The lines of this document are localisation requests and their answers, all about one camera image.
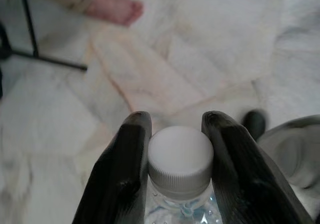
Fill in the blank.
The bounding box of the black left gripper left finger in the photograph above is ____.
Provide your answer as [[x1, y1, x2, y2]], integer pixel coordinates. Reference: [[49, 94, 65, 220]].
[[71, 111, 153, 224]]

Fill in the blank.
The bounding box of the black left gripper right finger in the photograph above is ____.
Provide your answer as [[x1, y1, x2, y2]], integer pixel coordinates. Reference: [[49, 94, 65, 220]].
[[201, 110, 315, 224]]

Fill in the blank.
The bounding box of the clear plastic bottle white cap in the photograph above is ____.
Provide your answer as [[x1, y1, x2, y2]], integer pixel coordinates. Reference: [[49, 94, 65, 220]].
[[144, 126, 221, 224]]

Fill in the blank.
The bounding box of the robot's black foot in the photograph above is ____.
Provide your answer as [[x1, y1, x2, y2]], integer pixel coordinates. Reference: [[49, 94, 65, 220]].
[[241, 110, 267, 141]]

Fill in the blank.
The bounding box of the person's bare foot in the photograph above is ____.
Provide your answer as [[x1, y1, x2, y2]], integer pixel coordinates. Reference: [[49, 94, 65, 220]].
[[65, 0, 145, 27]]

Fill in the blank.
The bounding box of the black metal stand frame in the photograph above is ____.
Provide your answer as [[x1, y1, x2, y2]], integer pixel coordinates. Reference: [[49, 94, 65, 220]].
[[0, 0, 88, 71]]

